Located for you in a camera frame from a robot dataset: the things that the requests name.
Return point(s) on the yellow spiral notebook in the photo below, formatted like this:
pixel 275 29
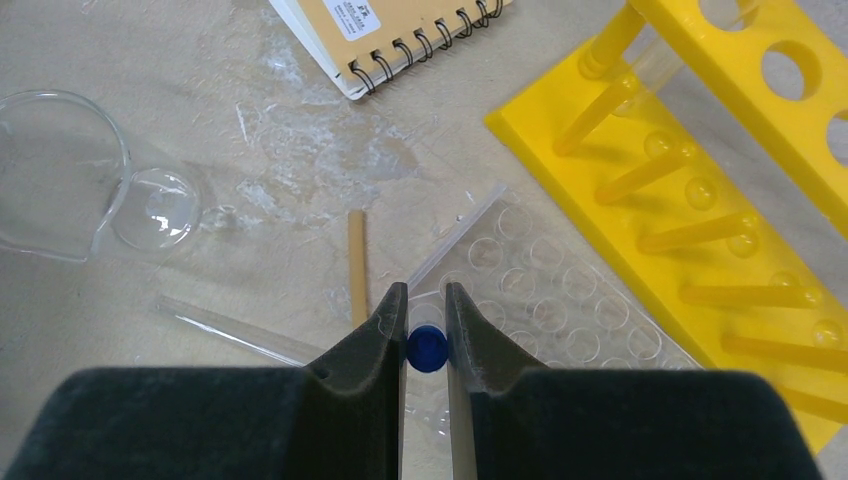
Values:
pixel 362 44

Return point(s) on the yellow test tube rack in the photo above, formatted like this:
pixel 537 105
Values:
pixel 660 210

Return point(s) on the clear glass beaker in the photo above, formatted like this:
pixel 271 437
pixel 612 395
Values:
pixel 76 186

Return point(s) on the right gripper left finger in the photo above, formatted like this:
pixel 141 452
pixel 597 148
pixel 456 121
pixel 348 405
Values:
pixel 354 418

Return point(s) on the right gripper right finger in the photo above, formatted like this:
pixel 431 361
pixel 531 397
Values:
pixel 489 435

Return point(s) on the tan rubber tubing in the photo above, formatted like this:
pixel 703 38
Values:
pixel 357 267

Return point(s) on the blue capped tube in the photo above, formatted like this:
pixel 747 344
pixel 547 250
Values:
pixel 427 348

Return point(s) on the clear well plate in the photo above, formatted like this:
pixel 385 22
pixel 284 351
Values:
pixel 529 279

